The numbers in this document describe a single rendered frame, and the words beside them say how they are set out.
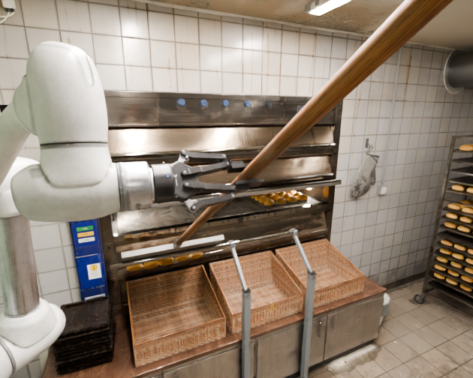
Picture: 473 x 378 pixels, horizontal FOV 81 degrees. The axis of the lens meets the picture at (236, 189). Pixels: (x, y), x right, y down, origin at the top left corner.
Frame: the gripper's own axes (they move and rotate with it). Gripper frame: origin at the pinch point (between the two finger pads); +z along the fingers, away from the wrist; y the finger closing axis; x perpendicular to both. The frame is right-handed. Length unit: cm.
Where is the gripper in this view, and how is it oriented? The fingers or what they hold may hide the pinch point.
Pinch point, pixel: (245, 175)
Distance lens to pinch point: 61.5
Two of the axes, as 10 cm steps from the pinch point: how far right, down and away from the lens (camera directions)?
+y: 2.2, 9.4, -2.6
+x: 3.5, -3.3, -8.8
